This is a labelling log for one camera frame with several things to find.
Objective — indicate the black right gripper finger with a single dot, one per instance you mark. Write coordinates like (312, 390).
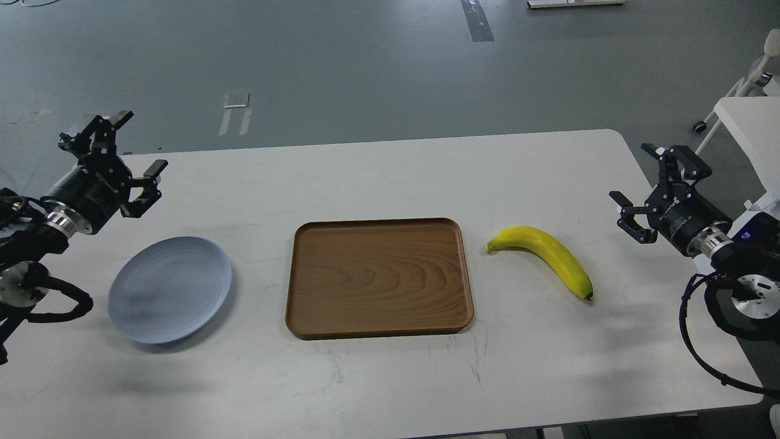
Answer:
(680, 169)
(627, 218)

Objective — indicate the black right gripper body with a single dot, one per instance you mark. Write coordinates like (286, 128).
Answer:
(680, 216)

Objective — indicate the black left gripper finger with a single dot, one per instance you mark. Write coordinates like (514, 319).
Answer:
(149, 194)
(94, 135)

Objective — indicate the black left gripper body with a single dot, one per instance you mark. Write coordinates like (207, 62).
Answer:
(94, 189)

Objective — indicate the blue round plate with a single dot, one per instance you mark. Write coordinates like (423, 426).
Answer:
(170, 290)

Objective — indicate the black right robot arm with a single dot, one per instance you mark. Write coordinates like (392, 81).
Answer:
(742, 296)

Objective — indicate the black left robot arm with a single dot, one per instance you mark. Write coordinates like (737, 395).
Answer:
(29, 292)

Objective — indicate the yellow banana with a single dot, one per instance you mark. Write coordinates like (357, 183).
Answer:
(558, 257)

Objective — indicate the white side table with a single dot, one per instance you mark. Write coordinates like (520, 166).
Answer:
(754, 123)

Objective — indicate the white board on floor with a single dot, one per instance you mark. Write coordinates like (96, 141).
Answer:
(554, 4)

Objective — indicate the brown wooden tray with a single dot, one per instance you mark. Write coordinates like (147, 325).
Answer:
(378, 278)

